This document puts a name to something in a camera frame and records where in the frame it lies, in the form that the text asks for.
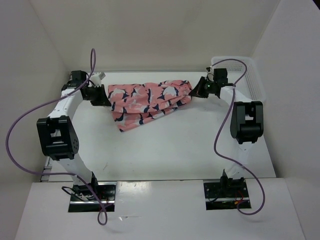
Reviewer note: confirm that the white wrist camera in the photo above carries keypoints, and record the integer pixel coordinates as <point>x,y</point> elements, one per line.
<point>96,79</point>
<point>210,70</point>

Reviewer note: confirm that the white plastic mesh basket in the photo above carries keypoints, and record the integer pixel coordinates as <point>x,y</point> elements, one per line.
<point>250,84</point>

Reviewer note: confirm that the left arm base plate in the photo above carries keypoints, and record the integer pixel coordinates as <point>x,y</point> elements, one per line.
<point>81,203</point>

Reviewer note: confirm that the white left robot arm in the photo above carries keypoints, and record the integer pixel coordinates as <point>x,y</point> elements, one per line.
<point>58,138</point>

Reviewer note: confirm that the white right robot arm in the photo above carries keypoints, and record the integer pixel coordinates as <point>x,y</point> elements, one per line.
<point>247,117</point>

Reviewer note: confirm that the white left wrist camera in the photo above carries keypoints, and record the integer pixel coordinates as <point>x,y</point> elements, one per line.
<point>96,79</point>

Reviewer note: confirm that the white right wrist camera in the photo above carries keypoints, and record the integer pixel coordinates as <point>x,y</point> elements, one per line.
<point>210,70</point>

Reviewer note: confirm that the pink shark print shorts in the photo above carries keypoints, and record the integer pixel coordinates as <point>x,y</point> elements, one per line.
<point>134,105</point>

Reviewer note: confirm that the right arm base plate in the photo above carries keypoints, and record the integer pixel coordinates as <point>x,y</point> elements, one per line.
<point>225,198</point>

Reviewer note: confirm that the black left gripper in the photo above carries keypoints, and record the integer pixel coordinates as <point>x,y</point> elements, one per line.
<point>103,100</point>

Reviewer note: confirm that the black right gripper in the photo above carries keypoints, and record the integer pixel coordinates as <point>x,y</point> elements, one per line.
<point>198,90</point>

